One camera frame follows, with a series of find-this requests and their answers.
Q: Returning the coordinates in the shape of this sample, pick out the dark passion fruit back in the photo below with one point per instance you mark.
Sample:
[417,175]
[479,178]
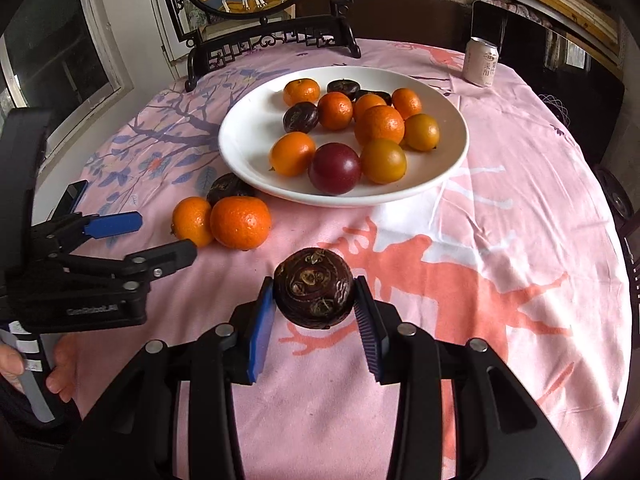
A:
[228,185]

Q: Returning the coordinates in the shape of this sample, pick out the mandarin at plate back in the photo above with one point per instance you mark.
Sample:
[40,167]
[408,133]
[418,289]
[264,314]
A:
[301,90]

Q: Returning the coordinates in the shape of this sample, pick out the red plum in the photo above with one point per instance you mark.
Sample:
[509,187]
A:
[335,169]

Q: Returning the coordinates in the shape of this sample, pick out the dark passion fruit front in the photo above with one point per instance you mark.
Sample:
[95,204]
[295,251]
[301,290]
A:
[301,117]

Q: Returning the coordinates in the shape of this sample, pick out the white drink can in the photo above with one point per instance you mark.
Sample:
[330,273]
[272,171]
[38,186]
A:
[480,62]

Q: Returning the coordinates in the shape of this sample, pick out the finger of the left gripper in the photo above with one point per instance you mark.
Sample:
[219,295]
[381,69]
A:
[131,272]
[66,233]

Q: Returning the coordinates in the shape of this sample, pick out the yellow-orange kumquat far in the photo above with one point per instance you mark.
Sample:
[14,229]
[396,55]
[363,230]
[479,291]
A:
[422,132]

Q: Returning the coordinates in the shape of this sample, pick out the small mandarin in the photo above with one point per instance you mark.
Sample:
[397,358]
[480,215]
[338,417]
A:
[406,102]

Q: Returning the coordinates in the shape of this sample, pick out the yellow-orange kumquat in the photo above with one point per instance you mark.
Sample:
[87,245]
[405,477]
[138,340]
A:
[383,161]
[422,132]

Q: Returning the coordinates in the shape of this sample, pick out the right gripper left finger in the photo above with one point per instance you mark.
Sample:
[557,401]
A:
[131,431]

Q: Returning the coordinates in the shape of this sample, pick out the round deer screen ornament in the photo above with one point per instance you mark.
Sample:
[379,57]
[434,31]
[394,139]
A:
[207,55]

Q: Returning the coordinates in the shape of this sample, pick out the person left hand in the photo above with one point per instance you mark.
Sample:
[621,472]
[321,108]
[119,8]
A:
[61,381]

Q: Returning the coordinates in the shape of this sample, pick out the yellow-orange kumquat near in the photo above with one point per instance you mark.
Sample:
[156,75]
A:
[383,161]

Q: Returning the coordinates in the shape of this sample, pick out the small dark fruit on plate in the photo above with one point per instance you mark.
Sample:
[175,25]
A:
[385,96]

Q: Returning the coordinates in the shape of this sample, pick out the black smartphone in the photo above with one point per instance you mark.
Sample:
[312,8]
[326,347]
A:
[70,199]

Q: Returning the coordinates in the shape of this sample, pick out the dark passion fruit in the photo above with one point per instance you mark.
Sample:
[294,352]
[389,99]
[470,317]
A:
[348,87]
[313,288]
[301,117]
[228,185]

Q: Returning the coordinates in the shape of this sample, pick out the large orange with stem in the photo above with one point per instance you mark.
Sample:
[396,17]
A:
[190,221]

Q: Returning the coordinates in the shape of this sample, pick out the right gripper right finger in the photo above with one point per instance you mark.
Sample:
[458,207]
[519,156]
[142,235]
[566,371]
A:
[501,432]

